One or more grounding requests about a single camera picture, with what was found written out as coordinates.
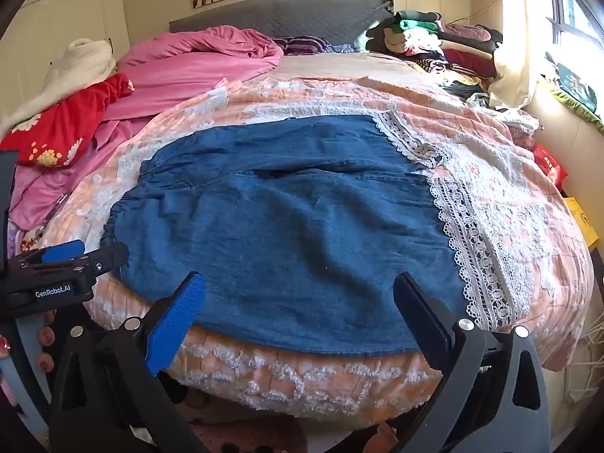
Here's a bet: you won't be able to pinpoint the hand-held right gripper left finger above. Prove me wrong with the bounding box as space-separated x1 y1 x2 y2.
49 271 208 453

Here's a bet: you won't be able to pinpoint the peach blanket with white bear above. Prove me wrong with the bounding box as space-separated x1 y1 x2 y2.
40 75 595 421

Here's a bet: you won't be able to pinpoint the red floral cloth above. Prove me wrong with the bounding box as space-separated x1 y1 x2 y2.
0 73 137 168

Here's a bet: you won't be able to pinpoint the yellow box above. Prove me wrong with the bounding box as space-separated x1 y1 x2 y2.
562 196 601 249

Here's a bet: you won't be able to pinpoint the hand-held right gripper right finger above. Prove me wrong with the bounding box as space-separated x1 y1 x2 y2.
387 272 550 453

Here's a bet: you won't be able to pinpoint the beige bed sheet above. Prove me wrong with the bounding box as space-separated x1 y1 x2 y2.
267 51 447 88

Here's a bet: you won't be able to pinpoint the grey quilted headboard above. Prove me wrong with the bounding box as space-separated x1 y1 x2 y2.
169 0 394 48

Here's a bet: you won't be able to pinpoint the pile of folded clothes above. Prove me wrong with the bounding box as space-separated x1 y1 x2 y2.
365 9 505 105

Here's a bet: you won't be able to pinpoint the green cushion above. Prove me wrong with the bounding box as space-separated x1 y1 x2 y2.
542 52 604 134

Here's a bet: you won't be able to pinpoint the red bag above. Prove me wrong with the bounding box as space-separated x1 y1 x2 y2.
532 144 570 190

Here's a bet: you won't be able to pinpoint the window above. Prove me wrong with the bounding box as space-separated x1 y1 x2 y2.
545 0 604 60

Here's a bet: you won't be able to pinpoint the white fluffy cloth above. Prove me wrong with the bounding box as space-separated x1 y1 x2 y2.
0 38 119 139

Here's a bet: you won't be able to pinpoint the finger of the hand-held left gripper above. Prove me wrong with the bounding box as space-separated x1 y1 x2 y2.
71 242 129 286
8 240 86 269

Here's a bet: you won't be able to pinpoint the purple striped pillow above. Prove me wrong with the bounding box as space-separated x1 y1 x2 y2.
271 35 331 56

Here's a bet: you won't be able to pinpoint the cream curtain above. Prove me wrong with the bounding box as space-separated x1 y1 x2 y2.
488 0 555 110

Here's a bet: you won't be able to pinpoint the pink duvet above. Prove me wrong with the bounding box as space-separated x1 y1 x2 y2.
7 26 285 241

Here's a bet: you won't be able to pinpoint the person's left hand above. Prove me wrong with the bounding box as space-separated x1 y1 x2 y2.
0 325 58 373

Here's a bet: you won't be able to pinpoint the cream wardrobe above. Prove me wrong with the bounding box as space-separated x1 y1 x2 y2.
0 0 130 119

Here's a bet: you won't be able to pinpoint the white wire rack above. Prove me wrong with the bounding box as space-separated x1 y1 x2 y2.
564 309 604 404

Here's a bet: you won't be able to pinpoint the blue denim pants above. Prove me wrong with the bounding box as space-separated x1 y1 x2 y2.
99 112 529 358

